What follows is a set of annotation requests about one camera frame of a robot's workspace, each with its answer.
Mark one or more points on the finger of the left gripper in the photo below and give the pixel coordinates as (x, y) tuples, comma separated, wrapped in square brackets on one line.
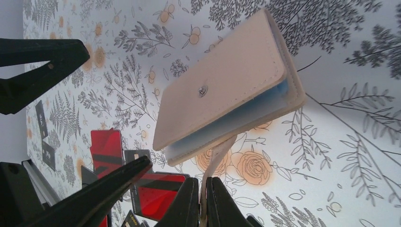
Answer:
[(62, 57)]

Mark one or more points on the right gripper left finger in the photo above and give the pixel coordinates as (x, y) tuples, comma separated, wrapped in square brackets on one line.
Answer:
[(184, 210)]

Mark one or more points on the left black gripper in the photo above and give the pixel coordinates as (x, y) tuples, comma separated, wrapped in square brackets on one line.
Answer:
[(88, 207)]

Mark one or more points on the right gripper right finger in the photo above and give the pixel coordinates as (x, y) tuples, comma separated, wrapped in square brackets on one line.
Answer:
[(222, 211)]

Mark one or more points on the beige leather card holder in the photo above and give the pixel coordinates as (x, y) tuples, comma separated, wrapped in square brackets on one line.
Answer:
[(247, 80)]

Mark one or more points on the black card by left arm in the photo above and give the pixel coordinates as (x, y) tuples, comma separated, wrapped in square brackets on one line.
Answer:
[(41, 120)]

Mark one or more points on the red black card centre top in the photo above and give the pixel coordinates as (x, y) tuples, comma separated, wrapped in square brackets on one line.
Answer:
[(153, 193)]

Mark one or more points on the red card upper left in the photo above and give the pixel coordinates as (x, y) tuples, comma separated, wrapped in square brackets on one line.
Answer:
[(106, 151)]

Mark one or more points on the black chip cards cluster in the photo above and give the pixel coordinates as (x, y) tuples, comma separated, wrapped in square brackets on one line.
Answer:
[(131, 155)]

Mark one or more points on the floral patterned table mat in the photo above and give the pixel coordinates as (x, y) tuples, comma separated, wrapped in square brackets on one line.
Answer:
[(334, 162)]

